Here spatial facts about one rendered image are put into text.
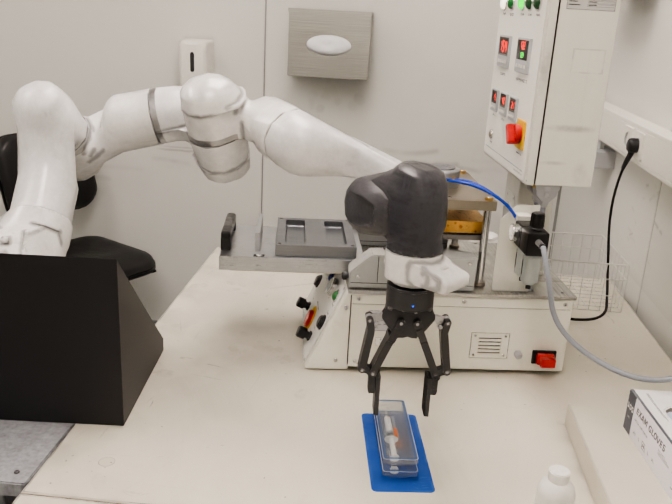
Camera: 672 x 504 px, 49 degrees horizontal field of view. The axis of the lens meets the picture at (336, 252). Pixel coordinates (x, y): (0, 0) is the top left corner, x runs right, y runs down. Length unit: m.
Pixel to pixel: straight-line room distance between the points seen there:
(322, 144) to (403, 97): 1.67
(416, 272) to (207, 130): 0.49
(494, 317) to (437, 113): 1.55
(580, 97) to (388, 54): 1.56
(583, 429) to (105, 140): 1.03
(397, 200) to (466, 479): 0.46
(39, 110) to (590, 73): 1.01
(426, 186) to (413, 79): 1.88
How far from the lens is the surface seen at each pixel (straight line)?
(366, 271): 1.45
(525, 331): 1.56
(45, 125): 1.47
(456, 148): 2.98
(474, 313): 1.51
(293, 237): 1.59
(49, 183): 1.46
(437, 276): 1.09
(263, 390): 1.45
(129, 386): 1.37
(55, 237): 1.43
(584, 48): 1.45
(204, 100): 1.35
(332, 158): 1.31
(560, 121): 1.46
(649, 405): 1.33
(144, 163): 3.17
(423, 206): 1.08
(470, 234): 1.53
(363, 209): 1.14
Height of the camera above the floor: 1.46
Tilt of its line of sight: 18 degrees down
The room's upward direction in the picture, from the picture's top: 3 degrees clockwise
